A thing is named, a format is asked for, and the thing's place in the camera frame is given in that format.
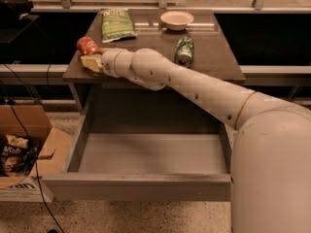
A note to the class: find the green soda can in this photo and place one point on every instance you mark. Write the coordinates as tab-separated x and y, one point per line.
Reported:
184	54

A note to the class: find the black bag on shelf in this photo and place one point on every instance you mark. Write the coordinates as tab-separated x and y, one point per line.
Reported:
15	9

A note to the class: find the open grey top drawer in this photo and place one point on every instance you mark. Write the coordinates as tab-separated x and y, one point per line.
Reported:
138	145

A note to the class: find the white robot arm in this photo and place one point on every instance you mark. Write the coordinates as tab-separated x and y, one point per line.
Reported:
271	158

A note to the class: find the red coke can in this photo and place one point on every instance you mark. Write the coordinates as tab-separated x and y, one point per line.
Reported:
86	46

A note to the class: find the green chip bag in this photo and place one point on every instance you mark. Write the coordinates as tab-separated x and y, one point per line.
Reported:
116	24

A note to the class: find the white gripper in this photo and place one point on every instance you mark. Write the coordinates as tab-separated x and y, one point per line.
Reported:
108	64

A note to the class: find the grey cabinet with glossy top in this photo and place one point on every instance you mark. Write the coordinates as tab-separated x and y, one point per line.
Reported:
152	46

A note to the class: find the snack bags in box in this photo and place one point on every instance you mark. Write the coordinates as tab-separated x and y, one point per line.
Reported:
18	156

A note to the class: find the brown cardboard box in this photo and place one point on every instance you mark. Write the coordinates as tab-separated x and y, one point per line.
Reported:
32	122

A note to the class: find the white paper bowl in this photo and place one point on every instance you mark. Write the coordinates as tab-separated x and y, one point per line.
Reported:
177	20

